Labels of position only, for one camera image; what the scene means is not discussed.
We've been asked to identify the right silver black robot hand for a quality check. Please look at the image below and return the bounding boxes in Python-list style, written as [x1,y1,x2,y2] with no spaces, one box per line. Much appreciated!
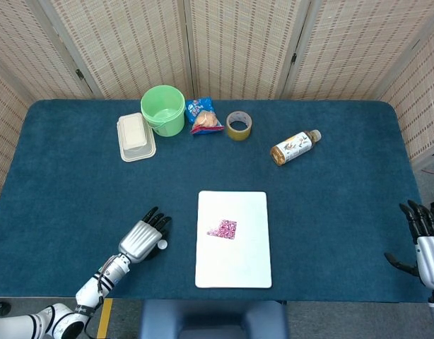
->
[384,199,434,289]

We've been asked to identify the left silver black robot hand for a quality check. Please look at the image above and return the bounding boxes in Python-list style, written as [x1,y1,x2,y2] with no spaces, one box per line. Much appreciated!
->
[117,206,173,264]

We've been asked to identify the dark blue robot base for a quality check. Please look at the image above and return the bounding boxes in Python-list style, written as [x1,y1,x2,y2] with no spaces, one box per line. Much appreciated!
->
[139,299,291,339]

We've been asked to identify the beige lidded container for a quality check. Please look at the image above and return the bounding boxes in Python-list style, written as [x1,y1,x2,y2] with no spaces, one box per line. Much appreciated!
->
[116,112,157,162]

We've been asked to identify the blue red snack bag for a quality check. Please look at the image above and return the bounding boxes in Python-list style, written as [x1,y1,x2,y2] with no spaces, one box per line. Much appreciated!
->
[185,97,225,137]

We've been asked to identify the blue table cloth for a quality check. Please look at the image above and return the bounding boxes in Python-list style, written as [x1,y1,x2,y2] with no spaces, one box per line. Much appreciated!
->
[0,98,432,304]

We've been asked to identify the white magnetic whiteboard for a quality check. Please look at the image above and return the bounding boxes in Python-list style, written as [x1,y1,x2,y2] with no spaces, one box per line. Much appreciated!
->
[194,190,273,290]

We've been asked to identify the green plastic bucket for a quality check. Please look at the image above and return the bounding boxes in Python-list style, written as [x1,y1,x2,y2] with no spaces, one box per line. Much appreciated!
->
[140,85,187,138]

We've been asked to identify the yellow tape roll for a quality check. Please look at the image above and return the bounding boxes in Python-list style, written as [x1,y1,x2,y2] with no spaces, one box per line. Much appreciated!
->
[225,110,253,141]

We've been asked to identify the woven folding screen panel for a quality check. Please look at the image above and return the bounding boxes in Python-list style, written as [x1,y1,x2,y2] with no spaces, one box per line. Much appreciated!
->
[38,0,195,100]
[184,0,312,100]
[0,56,30,194]
[0,0,101,100]
[375,20,434,163]
[280,0,434,102]

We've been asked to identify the amber tea bottle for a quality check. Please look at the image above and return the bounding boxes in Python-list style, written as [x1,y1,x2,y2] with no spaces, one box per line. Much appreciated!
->
[269,129,322,167]

